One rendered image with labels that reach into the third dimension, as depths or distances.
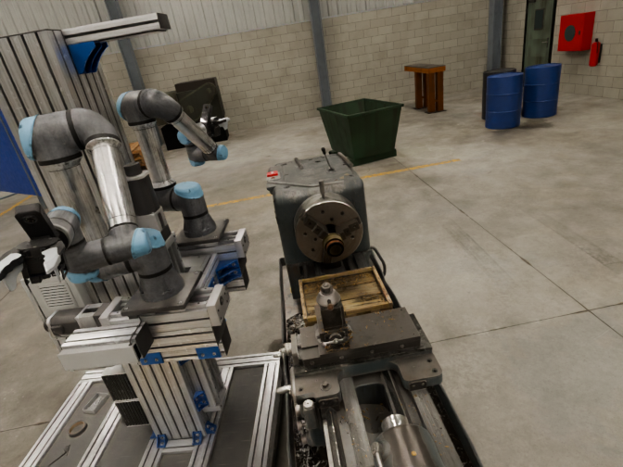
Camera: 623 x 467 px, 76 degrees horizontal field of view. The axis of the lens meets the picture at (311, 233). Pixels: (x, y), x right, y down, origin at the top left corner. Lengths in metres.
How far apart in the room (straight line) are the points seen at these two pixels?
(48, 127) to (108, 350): 0.71
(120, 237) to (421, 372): 0.96
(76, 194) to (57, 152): 0.13
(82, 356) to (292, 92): 10.55
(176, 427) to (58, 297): 0.86
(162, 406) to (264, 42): 10.31
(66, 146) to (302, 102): 10.55
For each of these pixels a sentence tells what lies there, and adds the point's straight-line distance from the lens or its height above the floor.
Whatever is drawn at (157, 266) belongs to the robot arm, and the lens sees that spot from 1.43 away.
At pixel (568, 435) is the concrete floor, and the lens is 2.48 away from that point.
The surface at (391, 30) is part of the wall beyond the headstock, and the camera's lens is 12.11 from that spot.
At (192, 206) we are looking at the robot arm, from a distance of 1.83.
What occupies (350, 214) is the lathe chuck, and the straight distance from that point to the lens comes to 1.80.
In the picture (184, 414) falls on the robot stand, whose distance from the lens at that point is 2.15.
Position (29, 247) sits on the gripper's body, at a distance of 0.97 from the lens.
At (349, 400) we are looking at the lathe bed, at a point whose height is 0.87.
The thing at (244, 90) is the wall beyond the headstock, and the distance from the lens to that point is 11.60.
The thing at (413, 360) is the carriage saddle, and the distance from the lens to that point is 1.39.
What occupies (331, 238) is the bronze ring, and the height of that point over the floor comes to 1.11.
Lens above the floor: 1.87
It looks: 25 degrees down
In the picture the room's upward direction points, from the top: 10 degrees counter-clockwise
